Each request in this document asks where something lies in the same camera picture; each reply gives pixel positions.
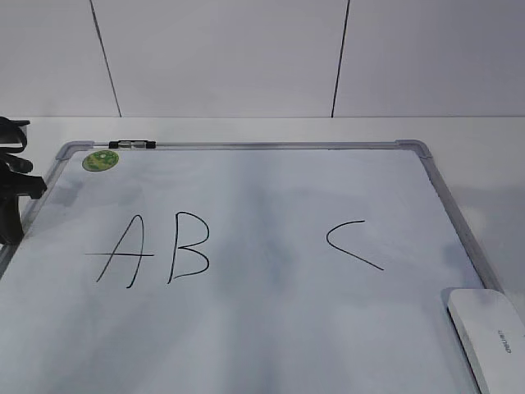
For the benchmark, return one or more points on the white board eraser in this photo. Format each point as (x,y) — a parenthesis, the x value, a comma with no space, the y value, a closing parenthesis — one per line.
(492,336)

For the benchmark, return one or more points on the green round magnet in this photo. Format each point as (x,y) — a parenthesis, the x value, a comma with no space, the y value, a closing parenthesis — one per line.
(100,161)

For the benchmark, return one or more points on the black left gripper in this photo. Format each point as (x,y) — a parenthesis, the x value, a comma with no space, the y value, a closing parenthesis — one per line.
(16,181)

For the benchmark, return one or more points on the white board with grey frame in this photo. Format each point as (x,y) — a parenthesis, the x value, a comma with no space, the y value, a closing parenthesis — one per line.
(240,268)

